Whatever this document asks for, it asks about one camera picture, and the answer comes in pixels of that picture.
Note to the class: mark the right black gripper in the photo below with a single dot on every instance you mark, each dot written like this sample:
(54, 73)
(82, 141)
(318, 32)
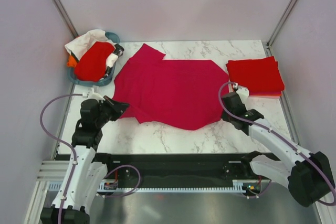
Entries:
(224, 117)

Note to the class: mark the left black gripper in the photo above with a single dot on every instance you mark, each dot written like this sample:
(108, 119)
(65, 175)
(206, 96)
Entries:
(120, 107)

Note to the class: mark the magenta t shirt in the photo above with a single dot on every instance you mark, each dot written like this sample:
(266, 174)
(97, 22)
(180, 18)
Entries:
(179, 93)

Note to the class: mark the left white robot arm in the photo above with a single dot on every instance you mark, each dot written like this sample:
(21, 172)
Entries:
(84, 174)

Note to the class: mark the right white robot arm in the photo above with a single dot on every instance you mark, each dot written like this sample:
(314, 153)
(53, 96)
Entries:
(306, 175)

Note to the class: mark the folded orange t shirt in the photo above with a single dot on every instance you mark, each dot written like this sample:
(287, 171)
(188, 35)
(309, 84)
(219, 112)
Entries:
(265, 93)

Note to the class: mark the folded red t shirt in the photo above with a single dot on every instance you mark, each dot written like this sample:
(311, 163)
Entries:
(256, 74)

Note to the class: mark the red t shirt in basket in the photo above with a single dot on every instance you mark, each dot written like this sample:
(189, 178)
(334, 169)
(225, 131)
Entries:
(92, 65)

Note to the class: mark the black white garment in basket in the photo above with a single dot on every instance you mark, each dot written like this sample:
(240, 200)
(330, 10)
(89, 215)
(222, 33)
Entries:
(112, 58)

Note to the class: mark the orange garment in basket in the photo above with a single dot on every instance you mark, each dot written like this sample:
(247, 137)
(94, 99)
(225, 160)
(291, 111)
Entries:
(72, 61)

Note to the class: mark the teal laundry basket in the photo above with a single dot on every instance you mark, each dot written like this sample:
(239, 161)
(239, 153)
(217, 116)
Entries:
(113, 39)

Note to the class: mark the white t shirt in basket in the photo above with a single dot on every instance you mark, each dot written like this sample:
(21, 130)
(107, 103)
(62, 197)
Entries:
(80, 45)

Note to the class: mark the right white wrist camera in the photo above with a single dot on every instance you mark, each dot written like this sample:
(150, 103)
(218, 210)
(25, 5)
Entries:
(242, 92)

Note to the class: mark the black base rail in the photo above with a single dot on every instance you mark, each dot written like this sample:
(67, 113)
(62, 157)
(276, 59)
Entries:
(177, 170)

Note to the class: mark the white slotted cable duct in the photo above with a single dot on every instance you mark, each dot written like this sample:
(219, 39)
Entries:
(236, 187)

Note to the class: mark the right aluminium frame post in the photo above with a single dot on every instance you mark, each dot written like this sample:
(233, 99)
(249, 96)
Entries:
(280, 24)

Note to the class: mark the aluminium frame post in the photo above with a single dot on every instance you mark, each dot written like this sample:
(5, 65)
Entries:
(66, 18)
(280, 24)

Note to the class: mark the left aluminium frame post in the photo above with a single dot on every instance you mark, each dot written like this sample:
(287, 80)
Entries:
(66, 18)

